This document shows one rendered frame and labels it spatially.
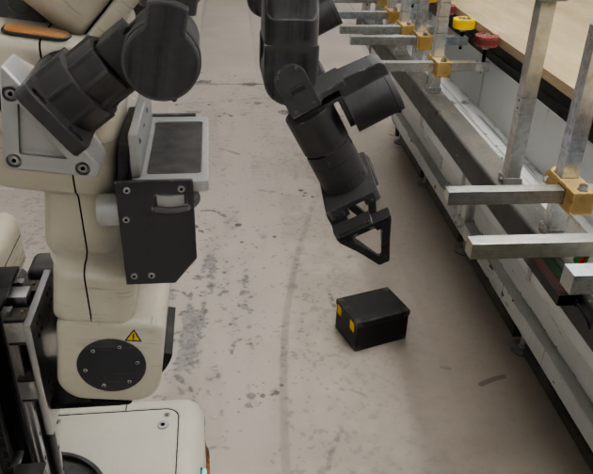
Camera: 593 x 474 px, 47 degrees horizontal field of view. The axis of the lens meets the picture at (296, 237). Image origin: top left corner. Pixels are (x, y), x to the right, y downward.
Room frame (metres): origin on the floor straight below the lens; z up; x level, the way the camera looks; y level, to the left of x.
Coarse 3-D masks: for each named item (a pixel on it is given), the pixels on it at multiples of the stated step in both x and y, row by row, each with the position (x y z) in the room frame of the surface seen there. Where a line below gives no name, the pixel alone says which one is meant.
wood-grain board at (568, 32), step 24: (456, 0) 2.90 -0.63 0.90; (480, 0) 2.91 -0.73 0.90; (504, 0) 2.93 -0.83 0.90; (528, 0) 2.94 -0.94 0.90; (576, 0) 2.97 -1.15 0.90; (480, 24) 2.46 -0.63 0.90; (504, 24) 2.46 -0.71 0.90; (528, 24) 2.47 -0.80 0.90; (576, 24) 2.50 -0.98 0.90; (504, 48) 2.22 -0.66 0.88; (552, 48) 2.14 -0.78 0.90; (576, 48) 2.15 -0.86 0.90; (552, 72) 1.87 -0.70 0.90; (576, 72) 1.87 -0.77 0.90
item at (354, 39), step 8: (352, 40) 2.47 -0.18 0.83; (360, 40) 2.47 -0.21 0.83; (368, 40) 2.47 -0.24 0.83; (376, 40) 2.48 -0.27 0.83; (384, 40) 2.48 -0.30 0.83; (392, 40) 2.48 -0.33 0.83; (400, 40) 2.48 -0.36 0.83; (408, 40) 2.49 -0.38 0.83; (448, 40) 2.50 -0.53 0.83; (456, 40) 2.50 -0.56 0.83; (464, 40) 2.51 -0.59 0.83
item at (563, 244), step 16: (480, 240) 0.98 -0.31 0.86; (496, 240) 0.99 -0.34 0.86; (512, 240) 0.99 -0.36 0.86; (528, 240) 0.99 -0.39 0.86; (544, 240) 0.99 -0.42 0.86; (560, 240) 0.99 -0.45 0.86; (576, 240) 0.99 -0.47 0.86; (592, 240) 1.00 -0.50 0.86; (480, 256) 0.97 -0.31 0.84; (496, 256) 0.97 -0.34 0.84; (512, 256) 0.98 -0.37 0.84; (528, 256) 0.98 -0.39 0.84; (544, 256) 0.98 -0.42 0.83; (560, 256) 0.99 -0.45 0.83; (576, 256) 0.99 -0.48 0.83; (592, 256) 0.99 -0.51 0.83
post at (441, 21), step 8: (440, 0) 2.29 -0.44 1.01; (448, 0) 2.28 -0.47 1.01; (440, 8) 2.28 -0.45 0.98; (448, 8) 2.28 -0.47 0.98; (440, 16) 2.28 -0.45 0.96; (448, 16) 2.28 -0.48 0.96; (440, 24) 2.28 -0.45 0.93; (440, 32) 2.28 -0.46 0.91; (440, 40) 2.28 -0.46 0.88; (432, 48) 2.31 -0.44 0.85; (440, 48) 2.28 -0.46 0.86; (432, 80) 2.28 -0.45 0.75; (440, 80) 2.28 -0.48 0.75
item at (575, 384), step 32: (448, 32) 2.85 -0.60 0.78; (512, 64) 2.17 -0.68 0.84; (480, 96) 2.39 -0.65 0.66; (512, 96) 2.12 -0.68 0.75; (544, 96) 1.90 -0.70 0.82; (416, 128) 3.27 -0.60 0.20; (544, 128) 1.86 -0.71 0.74; (416, 160) 3.08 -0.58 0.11; (544, 160) 1.82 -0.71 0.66; (448, 224) 2.58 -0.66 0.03; (480, 224) 2.26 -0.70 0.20; (512, 288) 1.88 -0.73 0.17; (512, 320) 1.84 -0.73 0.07; (544, 320) 1.67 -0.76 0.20; (544, 352) 1.56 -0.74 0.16; (576, 352) 1.47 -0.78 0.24; (544, 384) 1.56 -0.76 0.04; (576, 384) 1.42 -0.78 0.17; (576, 416) 1.33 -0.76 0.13
